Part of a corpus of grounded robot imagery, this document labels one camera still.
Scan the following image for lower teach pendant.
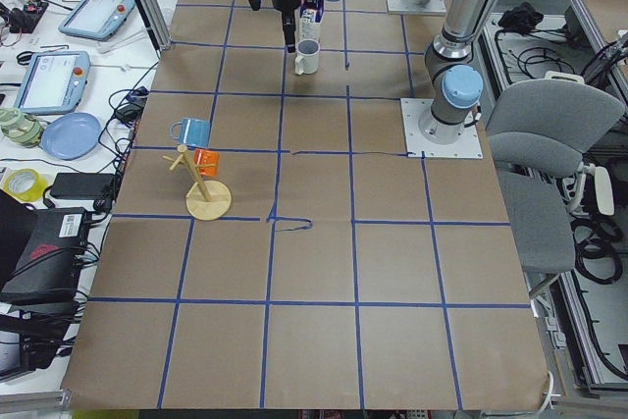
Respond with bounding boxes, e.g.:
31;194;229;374
14;51;91;115

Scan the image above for blue plate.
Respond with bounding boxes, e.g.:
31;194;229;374
40;112;102;160

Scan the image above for black electronics box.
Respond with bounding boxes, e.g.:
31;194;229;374
1;204;90;306

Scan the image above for teach pendant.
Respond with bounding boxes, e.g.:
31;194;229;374
14;51;91;115
58;0;135;41

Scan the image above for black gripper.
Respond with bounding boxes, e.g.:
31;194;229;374
272;0;301;53

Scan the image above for green tape rolls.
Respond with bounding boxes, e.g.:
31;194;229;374
1;108;44;147

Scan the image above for black power adapter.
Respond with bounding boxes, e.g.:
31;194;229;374
49;173;114;200

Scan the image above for blue white milk carton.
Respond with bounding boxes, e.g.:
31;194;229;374
298;0;324;42

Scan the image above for upper teach pendant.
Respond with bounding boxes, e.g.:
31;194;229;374
58;0;135;41

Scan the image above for white mug grey inside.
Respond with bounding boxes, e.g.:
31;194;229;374
294;38;320;76

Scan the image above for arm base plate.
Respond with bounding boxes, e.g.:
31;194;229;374
400;98;483;159

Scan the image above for blue mug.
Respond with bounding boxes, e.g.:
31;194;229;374
170;118;211;148

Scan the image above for yellow tape roll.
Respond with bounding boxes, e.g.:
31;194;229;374
3;169;48;203

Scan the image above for orange mug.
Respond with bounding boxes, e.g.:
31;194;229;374
193;148;220;179

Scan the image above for grey office chair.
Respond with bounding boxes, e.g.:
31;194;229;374
486;73;625;297

